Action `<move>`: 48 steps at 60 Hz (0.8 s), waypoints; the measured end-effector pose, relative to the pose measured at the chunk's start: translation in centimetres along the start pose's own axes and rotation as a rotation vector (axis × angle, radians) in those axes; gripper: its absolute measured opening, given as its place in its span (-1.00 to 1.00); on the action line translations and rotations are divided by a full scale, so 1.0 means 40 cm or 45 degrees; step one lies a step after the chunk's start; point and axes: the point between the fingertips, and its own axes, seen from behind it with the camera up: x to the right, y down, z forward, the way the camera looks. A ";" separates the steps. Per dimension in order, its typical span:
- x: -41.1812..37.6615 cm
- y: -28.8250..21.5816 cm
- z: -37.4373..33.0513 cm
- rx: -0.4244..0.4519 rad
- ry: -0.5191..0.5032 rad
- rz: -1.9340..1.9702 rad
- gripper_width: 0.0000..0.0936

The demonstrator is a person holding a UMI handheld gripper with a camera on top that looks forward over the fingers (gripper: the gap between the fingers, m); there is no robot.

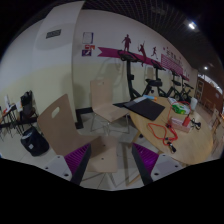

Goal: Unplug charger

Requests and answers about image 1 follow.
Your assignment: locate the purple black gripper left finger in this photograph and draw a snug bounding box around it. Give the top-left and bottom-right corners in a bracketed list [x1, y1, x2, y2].
[65, 144, 91, 185]

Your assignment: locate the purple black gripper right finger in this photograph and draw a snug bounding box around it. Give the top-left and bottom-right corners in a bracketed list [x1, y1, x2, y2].
[132, 143, 159, 185]

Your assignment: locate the black charger plug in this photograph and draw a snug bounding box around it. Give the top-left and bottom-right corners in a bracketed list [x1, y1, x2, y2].
[191, 118, 201, 130]

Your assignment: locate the near light wooden chair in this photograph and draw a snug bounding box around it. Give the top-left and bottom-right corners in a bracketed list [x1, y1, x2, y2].
[37, 94, 118, 173]

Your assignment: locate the light wooden chair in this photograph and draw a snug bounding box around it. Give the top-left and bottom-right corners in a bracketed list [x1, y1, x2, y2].
[90, 79, 128, 134]
[37, 94, 118, 173]

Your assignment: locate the black backpack on floor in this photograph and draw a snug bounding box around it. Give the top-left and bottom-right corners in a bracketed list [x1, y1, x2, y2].
[21, 127, 49, 157]

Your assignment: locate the round wooden table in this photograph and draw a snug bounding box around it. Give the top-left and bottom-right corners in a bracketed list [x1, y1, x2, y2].
[130, 97, 213, 165]

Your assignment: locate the pink power strip box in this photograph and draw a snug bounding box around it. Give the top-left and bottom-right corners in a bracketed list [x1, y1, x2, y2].
[169, 117, 191, 133]

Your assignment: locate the black laptop sleeve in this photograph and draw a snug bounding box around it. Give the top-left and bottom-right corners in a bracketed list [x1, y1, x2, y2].
[116, 98, 165, 121]

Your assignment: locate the far light wooden chair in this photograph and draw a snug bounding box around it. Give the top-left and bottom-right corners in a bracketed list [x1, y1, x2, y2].
[90, 79, 128, 134]

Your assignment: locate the green white package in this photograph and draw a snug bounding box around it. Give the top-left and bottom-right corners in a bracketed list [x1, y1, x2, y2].
[172, 103, 190, 115]

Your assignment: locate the black office chair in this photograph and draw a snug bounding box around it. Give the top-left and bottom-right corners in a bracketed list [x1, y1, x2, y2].
[20, 91, 38, 125]

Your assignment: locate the black exercise bike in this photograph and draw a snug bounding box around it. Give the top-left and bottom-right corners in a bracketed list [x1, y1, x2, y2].
[143, 60, 163, 95]
[165, 69, 195, 103]
[117, 50, 140, 100]

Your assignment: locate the dark side desk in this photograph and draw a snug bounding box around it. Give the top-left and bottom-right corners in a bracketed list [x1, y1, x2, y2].
[0, 103, 22, 135]

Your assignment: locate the near black exercise bike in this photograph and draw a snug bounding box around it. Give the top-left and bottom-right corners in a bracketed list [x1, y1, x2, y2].
[117, 50, 140, 100]

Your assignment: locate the red cable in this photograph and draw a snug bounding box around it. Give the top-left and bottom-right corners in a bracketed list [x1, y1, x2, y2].
[147, 105, 179, 146]

